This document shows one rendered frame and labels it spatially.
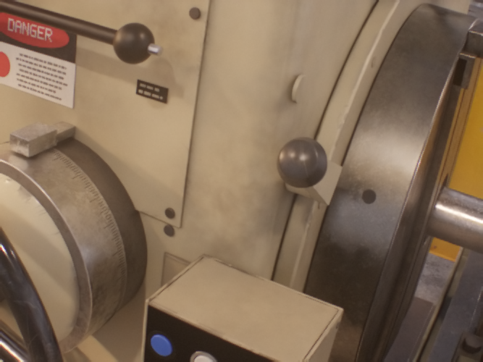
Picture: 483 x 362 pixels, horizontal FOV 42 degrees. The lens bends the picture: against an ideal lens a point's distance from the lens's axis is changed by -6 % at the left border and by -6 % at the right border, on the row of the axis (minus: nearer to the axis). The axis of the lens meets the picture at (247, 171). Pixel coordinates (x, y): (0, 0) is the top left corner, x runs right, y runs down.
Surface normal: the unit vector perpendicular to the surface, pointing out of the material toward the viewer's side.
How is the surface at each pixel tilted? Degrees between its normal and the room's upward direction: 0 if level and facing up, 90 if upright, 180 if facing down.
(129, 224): 64
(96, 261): 68
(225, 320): 0
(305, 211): 73
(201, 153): 90
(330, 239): 81
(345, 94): 51
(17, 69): 90
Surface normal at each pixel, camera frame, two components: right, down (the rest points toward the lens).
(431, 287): 0.15, -0.90
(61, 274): 0.06, 0.30
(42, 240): -0.03, 0.06
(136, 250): 0.90, 0.13
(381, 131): -0.27, -0.26
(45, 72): -0.44, 0.32
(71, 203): 0.66, -0.51
